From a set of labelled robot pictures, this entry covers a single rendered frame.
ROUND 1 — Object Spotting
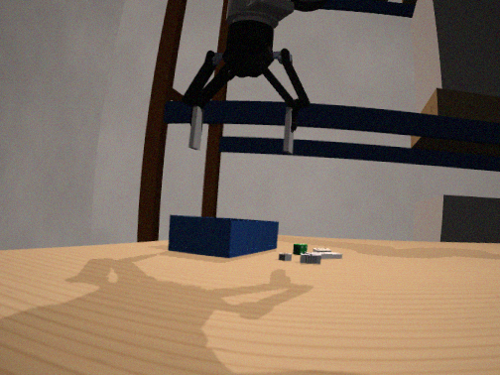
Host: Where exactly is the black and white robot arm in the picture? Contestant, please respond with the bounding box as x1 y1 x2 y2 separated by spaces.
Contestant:
226 0 327 29

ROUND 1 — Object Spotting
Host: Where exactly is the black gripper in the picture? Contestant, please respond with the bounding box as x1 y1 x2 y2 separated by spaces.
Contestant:
182 20 311 154

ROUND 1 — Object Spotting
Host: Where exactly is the small green cube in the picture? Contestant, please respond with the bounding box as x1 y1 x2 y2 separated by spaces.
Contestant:
293 244 308 255

